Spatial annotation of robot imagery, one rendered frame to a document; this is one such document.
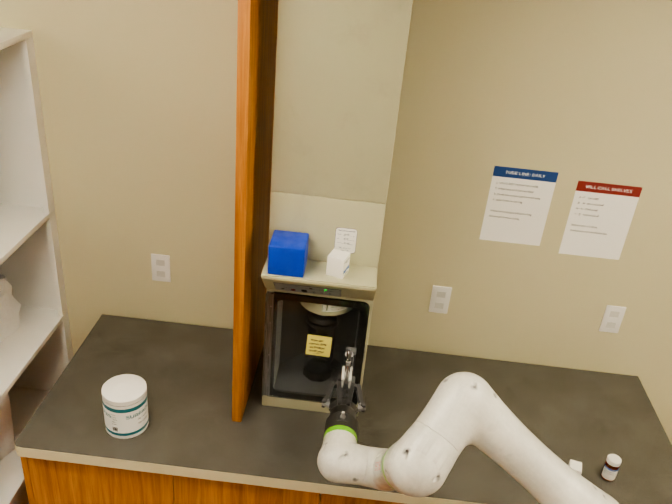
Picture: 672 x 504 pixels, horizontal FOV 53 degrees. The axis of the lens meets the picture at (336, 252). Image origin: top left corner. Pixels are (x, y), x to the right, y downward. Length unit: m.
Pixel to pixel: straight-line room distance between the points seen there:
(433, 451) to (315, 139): 0.86
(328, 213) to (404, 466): 0.78
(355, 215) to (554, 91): 0.77
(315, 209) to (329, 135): 0.22
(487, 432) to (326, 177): 0.80
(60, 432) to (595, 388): 1.83
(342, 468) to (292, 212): 0.70
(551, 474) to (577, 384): 1.15
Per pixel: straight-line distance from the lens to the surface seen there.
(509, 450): 1.50
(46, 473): 2.36
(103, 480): 2.31
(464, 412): 1.42
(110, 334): 2.65
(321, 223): 1.91
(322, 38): 1.74
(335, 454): 1.81
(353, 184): 1.85
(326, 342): 2.10
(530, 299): 2.57
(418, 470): 1.39
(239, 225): 1.84
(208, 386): 2.38
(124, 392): 2.16
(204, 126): 2.33
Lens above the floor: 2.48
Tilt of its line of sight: 29 degrees down
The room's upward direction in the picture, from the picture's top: 6 degrees clockwise
